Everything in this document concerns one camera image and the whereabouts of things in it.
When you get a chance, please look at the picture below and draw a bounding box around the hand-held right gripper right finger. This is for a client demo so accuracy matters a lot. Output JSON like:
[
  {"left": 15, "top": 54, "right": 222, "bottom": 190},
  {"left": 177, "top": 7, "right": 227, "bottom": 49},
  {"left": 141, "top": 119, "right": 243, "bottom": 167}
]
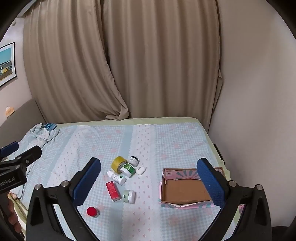
[{"left": 196, "top": 158, "right": 272, "bottom": 241}]

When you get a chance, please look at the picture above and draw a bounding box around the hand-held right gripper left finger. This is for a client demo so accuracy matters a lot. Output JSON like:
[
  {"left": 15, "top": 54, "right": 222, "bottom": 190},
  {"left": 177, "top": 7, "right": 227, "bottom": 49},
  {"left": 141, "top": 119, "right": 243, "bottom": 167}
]
[{"left": 25, "top": 157, "right": 101, "bottom": 241}]

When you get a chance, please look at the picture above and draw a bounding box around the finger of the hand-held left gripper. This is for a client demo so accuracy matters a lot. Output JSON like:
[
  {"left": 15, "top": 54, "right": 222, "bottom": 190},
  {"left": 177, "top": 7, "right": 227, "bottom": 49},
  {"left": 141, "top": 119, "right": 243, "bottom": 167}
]
[
  {"left": 9, "top": 146, "right": 42, "bottom": 168},
  {"left": 0, "top": 142, "right": 19, "bottom": 158}
]

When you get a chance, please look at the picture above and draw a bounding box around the cardboard box with pink flaps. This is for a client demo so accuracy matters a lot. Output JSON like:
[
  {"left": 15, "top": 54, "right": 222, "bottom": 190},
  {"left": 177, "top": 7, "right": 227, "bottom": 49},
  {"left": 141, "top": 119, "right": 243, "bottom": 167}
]
[{"left": 159, "top": 166, "right": 232, "bottom": 208}]

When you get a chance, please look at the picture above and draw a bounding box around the red carton box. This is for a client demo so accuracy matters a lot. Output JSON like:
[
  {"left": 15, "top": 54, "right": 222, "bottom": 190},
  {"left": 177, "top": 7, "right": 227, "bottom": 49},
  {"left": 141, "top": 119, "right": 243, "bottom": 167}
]
[{"left": 106, "top": 181, "right": 122, "bottom": 202}]

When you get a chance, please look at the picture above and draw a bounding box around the white pill bottle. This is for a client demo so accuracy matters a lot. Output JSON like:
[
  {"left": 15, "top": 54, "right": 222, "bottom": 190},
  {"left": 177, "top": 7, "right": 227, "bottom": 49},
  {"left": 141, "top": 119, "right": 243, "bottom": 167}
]
[{"left": 107, "top": 170, "right": 126, "bottom": 185}]

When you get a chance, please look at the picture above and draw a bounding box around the yellow tape roll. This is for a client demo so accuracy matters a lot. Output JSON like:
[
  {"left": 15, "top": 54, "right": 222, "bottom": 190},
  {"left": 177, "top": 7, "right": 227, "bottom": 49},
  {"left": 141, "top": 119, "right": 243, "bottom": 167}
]
[{"left": 111, "top": 156, "right": 127, "bottom": 174}]

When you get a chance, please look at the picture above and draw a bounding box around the red-lidded jar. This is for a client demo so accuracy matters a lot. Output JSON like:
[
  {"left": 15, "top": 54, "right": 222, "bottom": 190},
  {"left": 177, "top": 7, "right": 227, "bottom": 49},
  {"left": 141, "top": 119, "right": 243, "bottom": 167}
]
[{"left": 86, "top": 207, "right": 100, "bottom": 218}]

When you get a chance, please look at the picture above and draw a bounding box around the green and white jar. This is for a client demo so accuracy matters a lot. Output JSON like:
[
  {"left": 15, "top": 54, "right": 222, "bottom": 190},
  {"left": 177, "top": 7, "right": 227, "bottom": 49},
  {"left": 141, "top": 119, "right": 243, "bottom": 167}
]
[{"left": 121, "top": 162, "right": 136, "bottom": 178}]

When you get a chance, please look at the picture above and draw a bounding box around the pale green jar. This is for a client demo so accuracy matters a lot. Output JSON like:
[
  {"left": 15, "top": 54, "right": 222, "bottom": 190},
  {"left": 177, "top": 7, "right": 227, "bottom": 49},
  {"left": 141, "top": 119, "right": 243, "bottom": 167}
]
[{"left": 123, "top": 189, "right": 136, "bottom": 204}]

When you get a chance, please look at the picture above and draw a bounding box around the person's left hand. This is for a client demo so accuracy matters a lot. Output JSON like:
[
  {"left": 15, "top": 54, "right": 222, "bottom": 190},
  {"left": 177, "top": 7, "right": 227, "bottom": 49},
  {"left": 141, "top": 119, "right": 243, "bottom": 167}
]
[{"left": 0, "top": 191, "right": 25, "bottom": 239}]

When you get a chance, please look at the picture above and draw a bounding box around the crumpled light blue blanket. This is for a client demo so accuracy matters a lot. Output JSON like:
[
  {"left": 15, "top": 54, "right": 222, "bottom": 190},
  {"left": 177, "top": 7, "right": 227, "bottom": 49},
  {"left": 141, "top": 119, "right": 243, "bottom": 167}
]
[{"left": 17, "top": 123, "right": 61, "bottom": 151}]

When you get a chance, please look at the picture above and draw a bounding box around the grey upholstered headboard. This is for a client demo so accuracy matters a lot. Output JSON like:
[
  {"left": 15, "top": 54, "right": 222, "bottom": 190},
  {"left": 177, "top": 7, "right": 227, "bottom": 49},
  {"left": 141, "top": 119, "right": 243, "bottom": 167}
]
[{"left": 0, "top": 98, "right": 47, "bottom": 149}]

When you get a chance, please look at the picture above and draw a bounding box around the pale green under sheet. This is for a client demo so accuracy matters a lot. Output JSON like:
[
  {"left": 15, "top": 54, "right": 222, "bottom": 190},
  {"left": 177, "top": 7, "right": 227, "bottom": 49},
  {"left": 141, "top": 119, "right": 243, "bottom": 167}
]
[{"left": 14, "top": 117, "right": 245, "bottom": 230}]

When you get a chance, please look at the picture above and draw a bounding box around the beige curtain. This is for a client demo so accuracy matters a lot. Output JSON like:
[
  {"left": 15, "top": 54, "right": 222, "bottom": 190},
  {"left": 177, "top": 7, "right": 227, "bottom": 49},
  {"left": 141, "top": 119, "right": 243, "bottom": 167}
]
[
  {"left": 23, "top": 0, "right": 129, "bottom": 123},
  {"left": 96, "top": 0, "right": 223, "bottom": 121}
]

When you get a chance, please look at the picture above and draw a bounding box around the framed wall poster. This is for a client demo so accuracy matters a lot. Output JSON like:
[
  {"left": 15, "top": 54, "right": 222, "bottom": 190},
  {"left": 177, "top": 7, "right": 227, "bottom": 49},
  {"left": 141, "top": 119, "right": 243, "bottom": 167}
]
[{"left": 0, "top": 42, "right": 17, "bottom": 87}]

